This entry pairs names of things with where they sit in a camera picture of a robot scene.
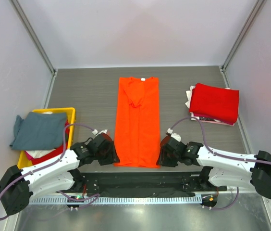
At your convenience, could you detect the orange t shirt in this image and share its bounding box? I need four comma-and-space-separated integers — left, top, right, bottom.
114, 77, 160, 168

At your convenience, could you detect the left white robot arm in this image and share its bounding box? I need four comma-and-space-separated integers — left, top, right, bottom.
0, 132, 120, 216

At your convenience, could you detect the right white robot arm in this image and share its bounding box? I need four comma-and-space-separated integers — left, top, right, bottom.
157, 134, 271, 199

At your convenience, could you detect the red shirt in bin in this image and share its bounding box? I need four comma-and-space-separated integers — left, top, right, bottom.
31, 128, 70, 165

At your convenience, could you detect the folded white t shirt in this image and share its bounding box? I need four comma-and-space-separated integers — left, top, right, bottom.
185, 86, 195, 109

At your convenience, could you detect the grey blue t shirt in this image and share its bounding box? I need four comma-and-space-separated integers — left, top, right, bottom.
10, 112, 67, 151

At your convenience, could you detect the folded red t shirt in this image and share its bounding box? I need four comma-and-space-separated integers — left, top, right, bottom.
189, 83, 240, 125

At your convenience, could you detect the yellow plastic bin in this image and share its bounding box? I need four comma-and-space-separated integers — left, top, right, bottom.
17, 107, 76, 169

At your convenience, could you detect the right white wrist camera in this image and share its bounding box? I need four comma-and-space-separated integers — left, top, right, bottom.
167, 128, 182, 142

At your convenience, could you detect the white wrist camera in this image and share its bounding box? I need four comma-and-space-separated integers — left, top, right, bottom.
92, 129, 110, 136
167, 128, 182, 142

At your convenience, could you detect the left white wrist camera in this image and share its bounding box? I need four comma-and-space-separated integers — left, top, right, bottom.
92, 129, 110, 136

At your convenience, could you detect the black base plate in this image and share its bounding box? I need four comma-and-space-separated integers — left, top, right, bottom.
81, 172, 227, 198

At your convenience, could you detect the white slotted cable duct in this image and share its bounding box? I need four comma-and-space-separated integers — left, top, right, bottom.
29, 194, 202, 205

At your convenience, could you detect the left aluminium frame post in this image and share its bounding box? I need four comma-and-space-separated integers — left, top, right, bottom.
10, 0, 56, 75

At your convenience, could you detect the aluminium frame post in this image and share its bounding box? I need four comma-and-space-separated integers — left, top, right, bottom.
10, 0, 56, 75
220, 0, 266, 73

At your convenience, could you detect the right aluminium frame post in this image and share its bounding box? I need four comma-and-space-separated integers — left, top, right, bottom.
220, 0, 266, 73

